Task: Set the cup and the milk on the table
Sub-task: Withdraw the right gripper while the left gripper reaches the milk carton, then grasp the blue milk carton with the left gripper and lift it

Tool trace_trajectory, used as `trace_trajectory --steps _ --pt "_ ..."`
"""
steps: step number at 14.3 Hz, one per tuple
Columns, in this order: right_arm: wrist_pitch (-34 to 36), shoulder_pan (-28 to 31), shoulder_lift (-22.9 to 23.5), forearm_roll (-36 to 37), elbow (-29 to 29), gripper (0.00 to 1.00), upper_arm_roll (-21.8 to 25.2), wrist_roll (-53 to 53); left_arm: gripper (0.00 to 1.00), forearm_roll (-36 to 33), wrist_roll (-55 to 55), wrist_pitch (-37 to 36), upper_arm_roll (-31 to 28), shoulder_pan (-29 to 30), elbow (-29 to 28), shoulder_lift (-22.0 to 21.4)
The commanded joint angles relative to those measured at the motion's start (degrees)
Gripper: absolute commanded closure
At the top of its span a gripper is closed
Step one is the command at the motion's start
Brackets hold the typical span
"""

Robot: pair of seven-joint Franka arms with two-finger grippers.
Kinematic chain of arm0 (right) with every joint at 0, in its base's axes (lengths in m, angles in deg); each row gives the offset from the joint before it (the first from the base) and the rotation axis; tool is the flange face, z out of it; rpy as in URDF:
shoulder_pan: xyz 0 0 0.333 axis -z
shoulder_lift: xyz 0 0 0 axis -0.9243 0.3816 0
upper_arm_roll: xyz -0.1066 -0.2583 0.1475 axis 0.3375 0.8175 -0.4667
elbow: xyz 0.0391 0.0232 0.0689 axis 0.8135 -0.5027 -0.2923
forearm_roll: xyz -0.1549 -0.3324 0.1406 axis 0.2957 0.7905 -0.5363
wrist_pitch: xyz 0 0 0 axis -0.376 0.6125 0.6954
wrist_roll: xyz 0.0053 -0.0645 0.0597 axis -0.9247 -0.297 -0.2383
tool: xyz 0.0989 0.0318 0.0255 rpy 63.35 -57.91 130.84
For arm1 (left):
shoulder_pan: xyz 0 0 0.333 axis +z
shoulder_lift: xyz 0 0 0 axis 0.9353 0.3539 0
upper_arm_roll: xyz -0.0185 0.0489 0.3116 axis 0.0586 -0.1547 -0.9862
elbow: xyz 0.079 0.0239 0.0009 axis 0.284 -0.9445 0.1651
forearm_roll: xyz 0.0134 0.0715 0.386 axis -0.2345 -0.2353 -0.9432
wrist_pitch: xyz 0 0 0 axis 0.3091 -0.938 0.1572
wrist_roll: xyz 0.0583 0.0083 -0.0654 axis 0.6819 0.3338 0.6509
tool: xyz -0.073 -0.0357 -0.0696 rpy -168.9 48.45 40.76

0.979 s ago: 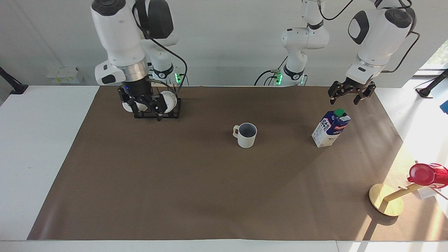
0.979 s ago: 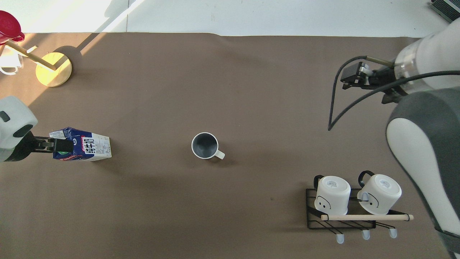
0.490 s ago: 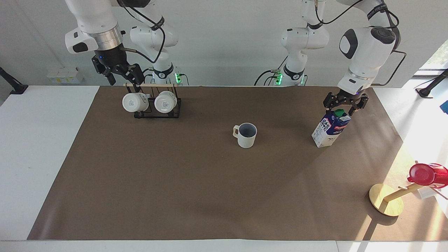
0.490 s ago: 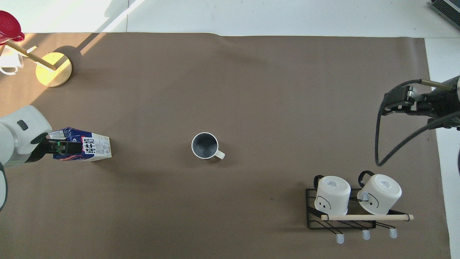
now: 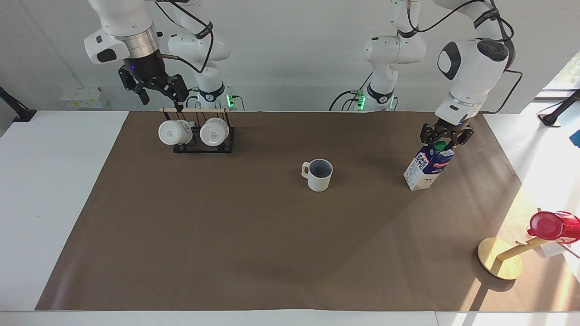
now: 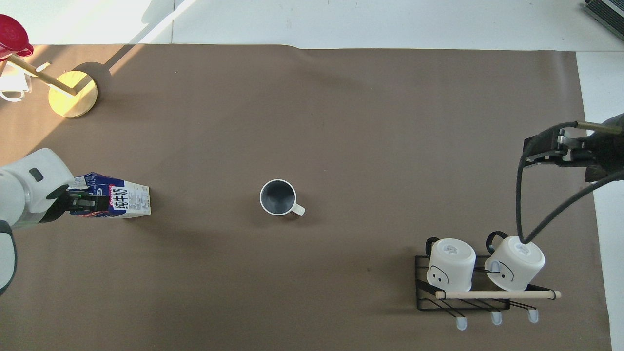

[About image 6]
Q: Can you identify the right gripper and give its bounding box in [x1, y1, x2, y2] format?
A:
[523, 114, 624, 184]

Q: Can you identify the black cable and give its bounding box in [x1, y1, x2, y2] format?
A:
[515, 120, 624, 244]

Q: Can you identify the white mug, dark inside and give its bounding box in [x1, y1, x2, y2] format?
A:
[259, 179, 307, 217]

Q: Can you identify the red cup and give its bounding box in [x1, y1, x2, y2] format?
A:
[0, 14, 34, 62]

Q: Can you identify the blue and white milk carton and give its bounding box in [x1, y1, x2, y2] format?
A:
[67, 172, 152, 219]

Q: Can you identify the white mug with face print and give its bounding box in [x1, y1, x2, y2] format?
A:
[425, 236, 477, 293]
[484, 231, 546, 293]

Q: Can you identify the clear glass mug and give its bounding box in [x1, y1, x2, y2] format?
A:
[0, 60, 33, 103]

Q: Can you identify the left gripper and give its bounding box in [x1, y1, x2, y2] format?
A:
[38, 184, 110, 224]

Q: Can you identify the black wire rack, wooden bar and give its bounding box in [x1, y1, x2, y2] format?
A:
[414, 254, 563, 332]

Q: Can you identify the wooden mug tree stand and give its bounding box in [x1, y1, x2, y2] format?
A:
[5, 53, 98, 119]

